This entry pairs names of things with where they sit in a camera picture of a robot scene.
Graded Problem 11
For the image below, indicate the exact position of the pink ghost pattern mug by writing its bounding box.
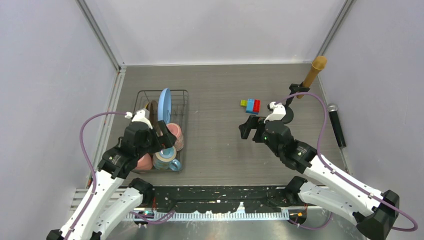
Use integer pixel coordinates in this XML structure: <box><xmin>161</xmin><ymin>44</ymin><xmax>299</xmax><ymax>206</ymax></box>
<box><xmin>166</xmin><ymin>123</ymin><xmax>184</xmax><ymax>151</ymax></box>

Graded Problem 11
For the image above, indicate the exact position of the light blue plate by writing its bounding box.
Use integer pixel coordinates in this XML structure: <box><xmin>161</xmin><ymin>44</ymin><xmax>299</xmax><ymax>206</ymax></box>
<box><xmin>157</xmin><ymin>88</ymin><xmax>172</xmax><ymax>124</ymax></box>

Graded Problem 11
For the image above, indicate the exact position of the yellow patterned plate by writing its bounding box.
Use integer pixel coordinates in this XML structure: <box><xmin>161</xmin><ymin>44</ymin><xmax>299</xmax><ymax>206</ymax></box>
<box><xmin>145</xmin><ymin>100</ymin><xmax>158</xmax><ymax>128</ymax></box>

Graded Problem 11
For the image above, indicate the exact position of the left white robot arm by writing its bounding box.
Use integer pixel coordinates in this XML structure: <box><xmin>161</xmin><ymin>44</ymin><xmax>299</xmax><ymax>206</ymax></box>
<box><xmin>46</xmin><ymin>108</ymin><xmax>176</xmax><ymax>240</ymax></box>

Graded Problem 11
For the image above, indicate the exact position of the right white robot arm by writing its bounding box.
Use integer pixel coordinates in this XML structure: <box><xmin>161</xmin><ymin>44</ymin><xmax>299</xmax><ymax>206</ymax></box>
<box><xmin>238</xmin><ymin>102</ymin><xmax>400</xmax><ymax>240</ymax></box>

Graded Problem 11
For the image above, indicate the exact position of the red toy brick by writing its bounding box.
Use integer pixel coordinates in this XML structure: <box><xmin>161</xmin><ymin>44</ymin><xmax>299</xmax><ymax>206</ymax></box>
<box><xmin>252</xmin><ymin>99</ymin><xmax>261</xmax><ymax>114</ymax></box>

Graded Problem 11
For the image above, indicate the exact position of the blue toy brick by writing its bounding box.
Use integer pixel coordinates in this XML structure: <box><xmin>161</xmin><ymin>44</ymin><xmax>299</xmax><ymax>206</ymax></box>
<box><xmin>245</xmin><ymin>98</ymin><xmax>259</xmax><ymax>115</ymax></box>

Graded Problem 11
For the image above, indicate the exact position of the blue beige mug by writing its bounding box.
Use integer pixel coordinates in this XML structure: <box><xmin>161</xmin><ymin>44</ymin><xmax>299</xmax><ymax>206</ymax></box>
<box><xmin>152</xmin><ymin>146</ymin><xmax>182</xmax><ymax>172</ymax></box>

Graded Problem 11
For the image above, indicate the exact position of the yellow green toy brick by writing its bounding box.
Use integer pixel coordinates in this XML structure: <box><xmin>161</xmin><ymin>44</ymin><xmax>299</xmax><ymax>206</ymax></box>
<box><xmin>240</xmin><ymin>100</ymin><xmax>248</xmax><ymax>107</ymax></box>

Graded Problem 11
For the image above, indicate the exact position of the plain pink cup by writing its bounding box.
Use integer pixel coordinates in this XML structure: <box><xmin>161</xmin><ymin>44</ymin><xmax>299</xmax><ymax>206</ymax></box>
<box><xmin>133</xmin><ymin>153</ymin><xmax>153</xmax><ymax>171</ymax></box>

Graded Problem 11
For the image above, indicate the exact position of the black microphone stand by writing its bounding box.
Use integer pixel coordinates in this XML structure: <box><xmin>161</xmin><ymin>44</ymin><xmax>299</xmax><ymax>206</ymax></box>
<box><xmin>265</xmin><ymin>83</ymin><xmax>310</xmax><ymax>124</ymax></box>

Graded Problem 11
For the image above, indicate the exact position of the black microphone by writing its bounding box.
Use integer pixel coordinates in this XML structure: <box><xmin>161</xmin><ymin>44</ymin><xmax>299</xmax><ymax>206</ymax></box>
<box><xmin>327</xmin><ymin>104</ymin><xmax>347</xmax><ymax>149</ymax></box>

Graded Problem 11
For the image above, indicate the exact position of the black base bar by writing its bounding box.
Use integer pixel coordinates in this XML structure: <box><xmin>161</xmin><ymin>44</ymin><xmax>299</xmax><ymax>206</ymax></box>
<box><xmin>139</xmin><ymin>185</ymin><xmax>305</xmax><ymax>214</ymax></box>

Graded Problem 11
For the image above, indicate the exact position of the gold microphone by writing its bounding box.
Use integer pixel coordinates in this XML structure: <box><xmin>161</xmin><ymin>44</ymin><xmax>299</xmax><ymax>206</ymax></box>
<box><xmin>296</xmin><ymin>55</ymin><xmax>328</xmax><ymax>93</ymax></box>

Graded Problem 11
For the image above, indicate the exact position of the black wire dish rack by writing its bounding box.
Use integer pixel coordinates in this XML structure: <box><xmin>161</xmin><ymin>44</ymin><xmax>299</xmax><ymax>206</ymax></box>
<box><xmin>115</xmin><ymin>90</ymin><xmax>188</xmax><ymax>173</ymax></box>

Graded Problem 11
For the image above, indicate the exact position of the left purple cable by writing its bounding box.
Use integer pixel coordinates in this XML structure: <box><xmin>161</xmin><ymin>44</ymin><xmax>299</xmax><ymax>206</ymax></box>
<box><xmin>61</xmin><ymin>111</ymin><xmax>134</xmax><ymax>240</ymax></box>

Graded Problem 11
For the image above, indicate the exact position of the purple cable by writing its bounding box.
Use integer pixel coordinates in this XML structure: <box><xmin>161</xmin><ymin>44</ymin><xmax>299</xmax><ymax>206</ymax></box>
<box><xmin>268</xmin><ymin>92</ymin><xmax>419</xmax><ymax>233</ymax></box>
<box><xmin>61</xmin><ymin>111</ymin><xmax>134</xmax><ymax>240</ymax></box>

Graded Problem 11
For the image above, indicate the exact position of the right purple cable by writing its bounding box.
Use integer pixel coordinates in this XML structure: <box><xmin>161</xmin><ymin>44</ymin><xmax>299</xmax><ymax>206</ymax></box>
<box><xmin>268</xmin><ymin>92</ymin><xmax>419</xmax><ymax>233</ymax></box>

